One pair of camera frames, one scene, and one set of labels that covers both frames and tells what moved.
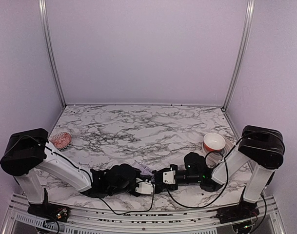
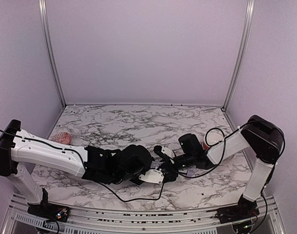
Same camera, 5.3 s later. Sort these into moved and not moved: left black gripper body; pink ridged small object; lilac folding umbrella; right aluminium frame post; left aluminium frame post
Moved: left black gripper body; lilac folding umbrella
Not moved: right aluminium frame post; pink ridged small object; left aluminium frame post
